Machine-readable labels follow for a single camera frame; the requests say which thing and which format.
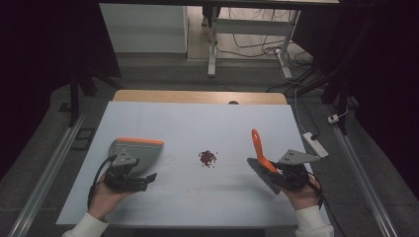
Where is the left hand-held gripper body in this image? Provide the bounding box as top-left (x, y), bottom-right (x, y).
top-left (104, 149), bottom-right (149, 193)

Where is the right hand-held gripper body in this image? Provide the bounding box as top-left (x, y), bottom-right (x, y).
top-left (270, 148), bottom-right (322, 192)

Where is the white cabinet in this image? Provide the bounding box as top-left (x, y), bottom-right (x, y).
top-left (99, 2), bottom-right (189, 54)

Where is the pale blue table mat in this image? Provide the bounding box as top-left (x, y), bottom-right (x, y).
top-left (55, 101), bottom-right (331, 229)

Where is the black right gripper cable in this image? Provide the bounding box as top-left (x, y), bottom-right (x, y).
top-left (306, 170), bottom-right (348, 237)

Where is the white desk frame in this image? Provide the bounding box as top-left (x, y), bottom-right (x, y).
top-left (207, 7), bottom-right (301, 80)

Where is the wooden table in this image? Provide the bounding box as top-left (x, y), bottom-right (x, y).
top-left (112, 89), bottom-right (289, 106)

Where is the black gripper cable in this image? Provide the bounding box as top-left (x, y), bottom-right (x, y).
top-left (306, 170), bottom-right (348, 237)
top-left (86, 154), bottom-right (119, 210)

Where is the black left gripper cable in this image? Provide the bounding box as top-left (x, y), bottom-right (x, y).
top-left (86, 154), bottom-right (119, 210)

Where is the person's right hand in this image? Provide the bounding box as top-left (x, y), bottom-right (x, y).
top-left (279, 173), bottom-right (322, 211)

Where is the metal floor rail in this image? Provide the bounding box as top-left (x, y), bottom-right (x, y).
top-left (7, 110), bottom-right (87, 237)
top-left (332, 125), bottom-right (400, 237)

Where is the pile of red crumbs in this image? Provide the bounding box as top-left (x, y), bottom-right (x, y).
top-left (198, 149), bottom-right (218, 169)

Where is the white power strip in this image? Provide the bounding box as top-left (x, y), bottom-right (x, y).
top-left (302, 131), bottom-right (330, 159)

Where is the black rectangular frame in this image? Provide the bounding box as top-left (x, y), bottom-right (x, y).
top-left (70, 127), bottom-right (97, 152)

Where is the orange-handled grey brush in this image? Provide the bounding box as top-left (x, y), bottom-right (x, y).
top-left (246, 127), bottom-right (282, 196)

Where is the black metal stand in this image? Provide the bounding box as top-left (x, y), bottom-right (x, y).
top-left (57, 65), bottom-right (126, 128)
top-left (295, 62), bottom-right (355, 136)

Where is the tangle of black floor cables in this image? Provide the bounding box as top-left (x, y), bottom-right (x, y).
top-left (215, 8), bottom-right (325, 95)

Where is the dark curtain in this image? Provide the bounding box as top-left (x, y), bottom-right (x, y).
top-left (0, 0), bottom-right (123, 182)
top-left (291, 0), bottom-right (419, 200)

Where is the person's left hand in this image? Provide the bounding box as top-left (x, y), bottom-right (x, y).
top-left (87, 173), bottom-right (133, 222)

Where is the grey dustpan with orange edge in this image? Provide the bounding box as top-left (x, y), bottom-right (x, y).
top-left (108, 136), bottom-right (165, 176)

